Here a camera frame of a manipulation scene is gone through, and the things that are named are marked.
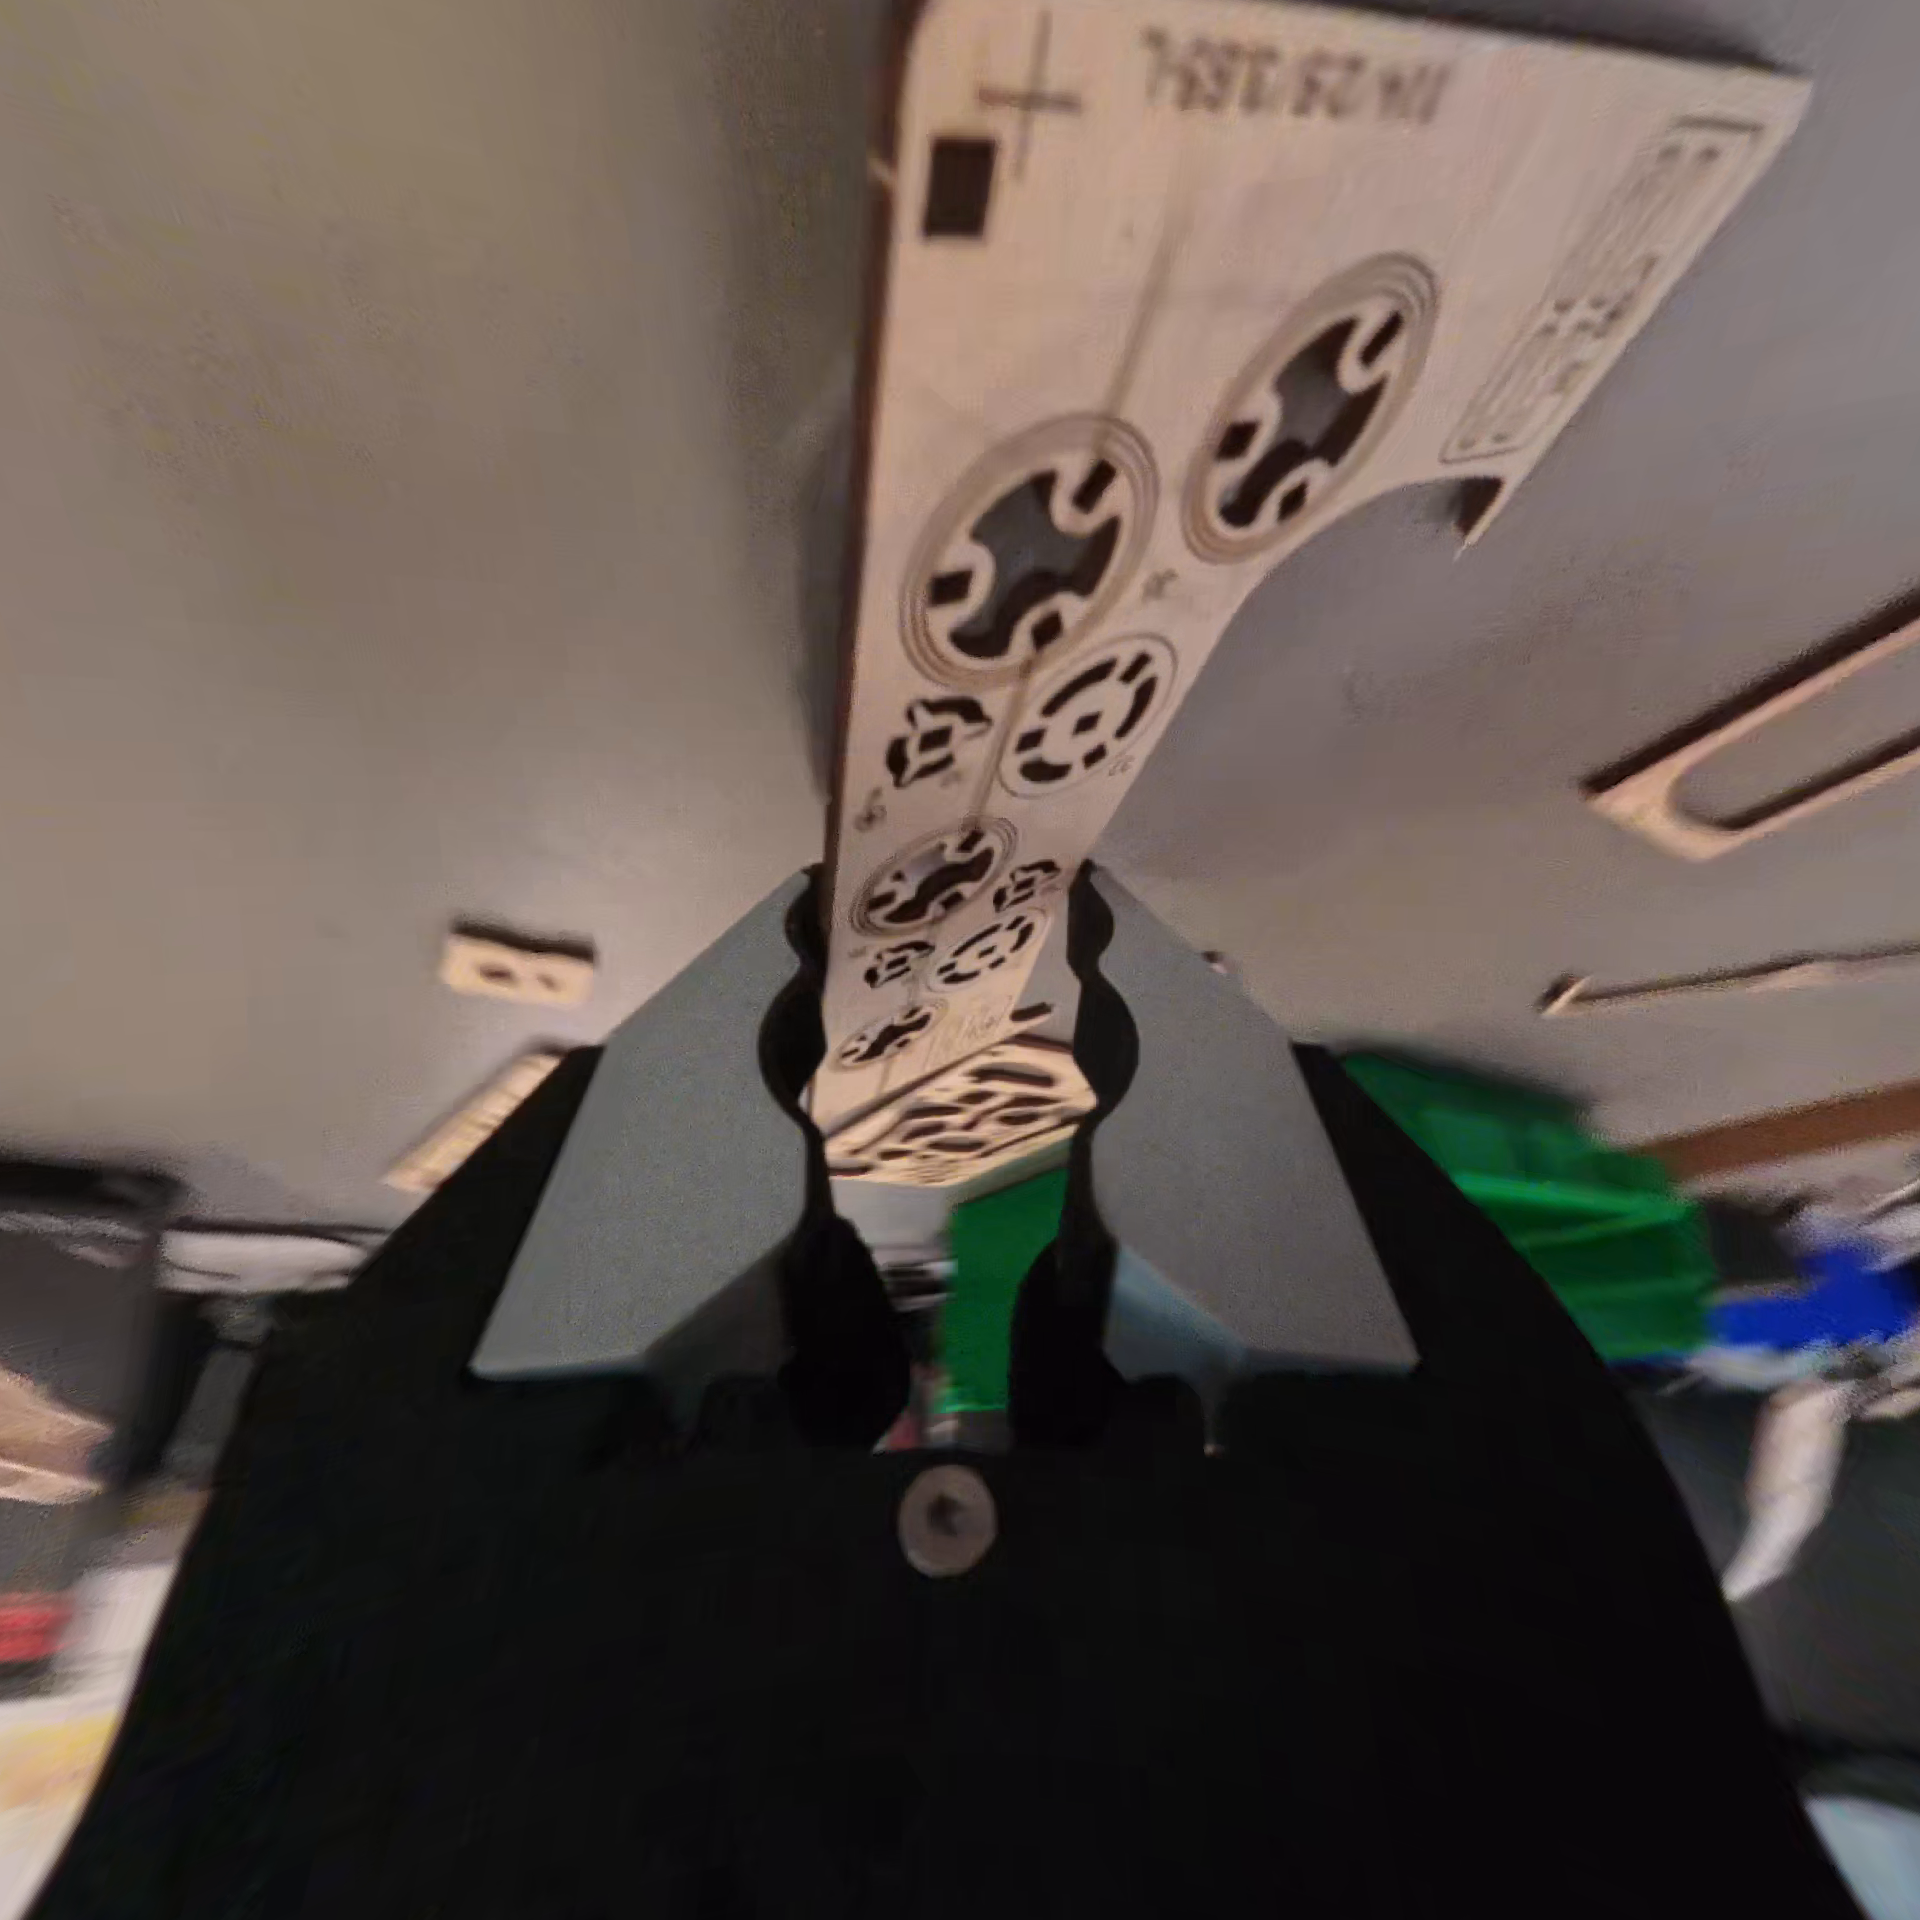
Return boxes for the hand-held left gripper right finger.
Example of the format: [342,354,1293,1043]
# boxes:
[1012,865,1422,1450]

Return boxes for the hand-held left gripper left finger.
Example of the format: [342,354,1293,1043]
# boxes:
[468,871,910,1450]

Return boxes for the wooden gear parts sheet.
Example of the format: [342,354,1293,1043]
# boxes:
[822,0,1814,1192]

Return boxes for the grey desk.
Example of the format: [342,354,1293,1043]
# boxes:
[0,0,1920,1250]

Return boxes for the slotted wooden piece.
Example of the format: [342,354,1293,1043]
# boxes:
[376,1046,568,1200]

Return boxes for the small two-hole wooden piece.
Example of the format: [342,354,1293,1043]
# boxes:
[438,926,598,1007]

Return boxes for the green plastic bin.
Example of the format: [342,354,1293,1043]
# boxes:
[941,1050,1720,1450]

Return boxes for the wooden sheet with rectangular cutouts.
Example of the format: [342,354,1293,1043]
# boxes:
[1584,607,1920,866]

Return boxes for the blue plastic object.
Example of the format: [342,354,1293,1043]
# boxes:
[1708,1236,1920,1360]

